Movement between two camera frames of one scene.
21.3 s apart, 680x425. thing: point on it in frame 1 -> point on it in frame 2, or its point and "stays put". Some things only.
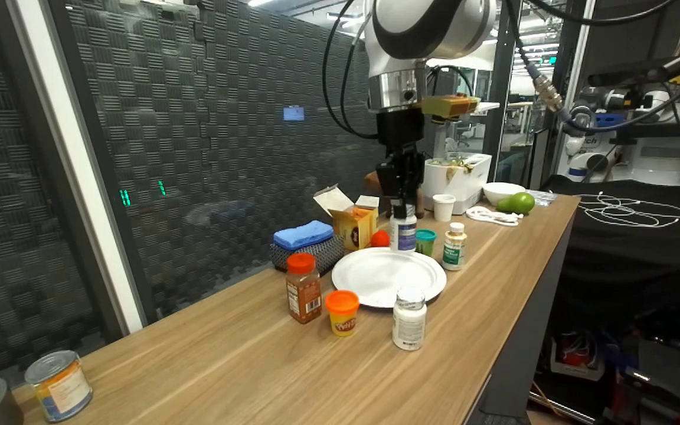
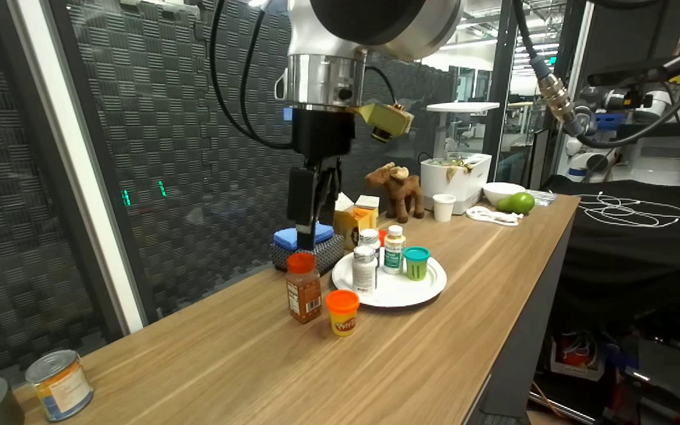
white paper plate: [374, 275] stays put
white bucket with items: [460, 178] stays put
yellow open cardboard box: [352, 219] stays put
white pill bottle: [410, 324] -> [364, 270]
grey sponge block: [328, 252] stays put
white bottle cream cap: [454, 245] -> [396, 248]
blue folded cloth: [303, 233] stays put
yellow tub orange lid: [342, 310] stays put
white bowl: [500, 190] stays put
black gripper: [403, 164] -> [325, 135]
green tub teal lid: [427, 238] -> [416, 259]
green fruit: [518, 203] stays put
